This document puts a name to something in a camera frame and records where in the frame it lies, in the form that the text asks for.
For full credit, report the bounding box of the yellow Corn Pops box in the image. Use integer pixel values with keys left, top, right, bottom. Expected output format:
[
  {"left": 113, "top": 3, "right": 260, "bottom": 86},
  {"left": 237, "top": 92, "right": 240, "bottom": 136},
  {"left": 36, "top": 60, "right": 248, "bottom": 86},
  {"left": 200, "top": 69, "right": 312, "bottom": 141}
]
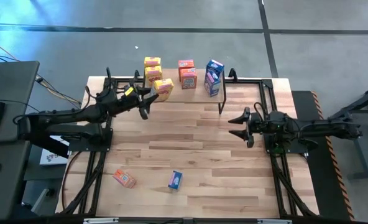
[
  {"left": 144, "top": 56, "right": 162, "bottom": 68},
  {"left": 152, "top": 78, "right": 175, "bottom": 103},
  {"left": 144, "top": 65, "right": 163, "bottom": 88}
]

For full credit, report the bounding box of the black hazard-striped floor mat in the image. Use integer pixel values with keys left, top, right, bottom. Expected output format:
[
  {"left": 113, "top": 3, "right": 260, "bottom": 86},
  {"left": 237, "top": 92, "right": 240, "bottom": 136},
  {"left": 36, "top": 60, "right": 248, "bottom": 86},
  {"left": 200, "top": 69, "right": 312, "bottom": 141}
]
[{"left": 291, "top": 90, "right": 356, "bottom": 222}]

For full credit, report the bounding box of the white cardboard box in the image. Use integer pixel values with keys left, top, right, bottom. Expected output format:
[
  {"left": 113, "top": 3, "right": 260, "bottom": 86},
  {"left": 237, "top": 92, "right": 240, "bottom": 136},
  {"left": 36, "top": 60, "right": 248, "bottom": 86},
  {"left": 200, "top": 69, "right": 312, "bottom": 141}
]
[{"left": 39, "top": 135, "right": 70, "bottom": 166}]

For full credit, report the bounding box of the silver aluminium extrusion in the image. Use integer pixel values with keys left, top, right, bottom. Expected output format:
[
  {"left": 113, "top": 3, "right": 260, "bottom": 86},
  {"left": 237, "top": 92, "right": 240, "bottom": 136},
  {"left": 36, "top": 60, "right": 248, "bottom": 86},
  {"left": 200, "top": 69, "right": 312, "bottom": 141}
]
[
  {"left": 257, "top": 218, "right": 292, "bottom": 224},
  {"left": 83, "top": 217, "right": 119, "bottom": 224}
]

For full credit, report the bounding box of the orange Mini Wheats box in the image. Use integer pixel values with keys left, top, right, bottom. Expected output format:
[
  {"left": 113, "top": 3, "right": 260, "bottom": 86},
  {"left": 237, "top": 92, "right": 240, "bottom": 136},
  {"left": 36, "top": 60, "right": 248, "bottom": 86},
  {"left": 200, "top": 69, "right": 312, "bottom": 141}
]
[
  {"left": 112, "top": 169, "right": 137, "bottom": 189},
  {"left": 177, "top": 58, "right": 196, "bottom": 71},
  {"left": 180, "top": 67, "right": 198, "bottom": 90}
]

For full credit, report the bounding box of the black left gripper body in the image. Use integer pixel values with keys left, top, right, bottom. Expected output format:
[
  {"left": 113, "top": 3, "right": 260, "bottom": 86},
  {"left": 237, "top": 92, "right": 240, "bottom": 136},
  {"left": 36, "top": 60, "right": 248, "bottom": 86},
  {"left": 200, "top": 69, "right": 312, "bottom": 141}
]
[{"left": 117, "top": 85, "right": 144, "bottom": 110}]

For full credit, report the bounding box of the black aluminium rig frame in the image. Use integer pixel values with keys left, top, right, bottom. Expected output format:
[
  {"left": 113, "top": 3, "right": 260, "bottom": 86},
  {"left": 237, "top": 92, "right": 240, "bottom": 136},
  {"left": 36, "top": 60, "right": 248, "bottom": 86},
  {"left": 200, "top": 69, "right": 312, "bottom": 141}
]
[{"left": 59, "top": 67, "right": 320, "bottom": 218}]

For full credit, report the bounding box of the wooden shelf with black frame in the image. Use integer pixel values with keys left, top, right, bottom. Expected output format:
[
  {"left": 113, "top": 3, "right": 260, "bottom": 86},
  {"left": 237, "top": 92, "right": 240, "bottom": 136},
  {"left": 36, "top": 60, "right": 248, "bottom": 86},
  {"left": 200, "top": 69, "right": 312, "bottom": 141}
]
[{"left": 142, "top": 68, "right": 228, "bottom": 115}]

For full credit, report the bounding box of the blue Frosted Flakes box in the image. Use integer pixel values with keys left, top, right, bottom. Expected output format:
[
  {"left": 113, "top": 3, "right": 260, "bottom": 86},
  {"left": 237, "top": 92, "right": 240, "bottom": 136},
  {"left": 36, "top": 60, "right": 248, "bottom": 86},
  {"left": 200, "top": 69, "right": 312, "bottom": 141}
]
[
  {"left": 206, "top": 59, "right": 225, "bottom": 75},
  {"left": 167, "top": 170, "right": 183, "bottom": 191},
  {"left": 203, "top": 70, "right": 221, "bottom": 98}
]

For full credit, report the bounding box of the dark grey desk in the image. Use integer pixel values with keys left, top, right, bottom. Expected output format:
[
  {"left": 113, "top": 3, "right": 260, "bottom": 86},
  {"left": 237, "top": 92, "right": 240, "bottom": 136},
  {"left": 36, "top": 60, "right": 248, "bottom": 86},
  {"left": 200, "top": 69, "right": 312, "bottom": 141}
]
[{"left": 0, "top": 60, "right": 40, "bottom": 220}]

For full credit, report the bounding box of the black desk frame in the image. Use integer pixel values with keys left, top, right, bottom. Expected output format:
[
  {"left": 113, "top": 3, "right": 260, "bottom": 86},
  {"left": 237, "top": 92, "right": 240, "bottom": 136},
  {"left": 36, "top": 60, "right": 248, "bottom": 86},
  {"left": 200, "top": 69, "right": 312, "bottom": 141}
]
[{"left": 328, "top": 81, "right": 368, "bottom": 180}]

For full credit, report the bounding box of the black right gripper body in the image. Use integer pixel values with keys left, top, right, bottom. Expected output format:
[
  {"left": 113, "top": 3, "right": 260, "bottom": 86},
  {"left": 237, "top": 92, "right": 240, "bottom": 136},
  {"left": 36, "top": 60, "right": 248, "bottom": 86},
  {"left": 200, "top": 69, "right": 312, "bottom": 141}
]
[{"left": 249, "top": 111, "right": 270, "bottom": 139}]

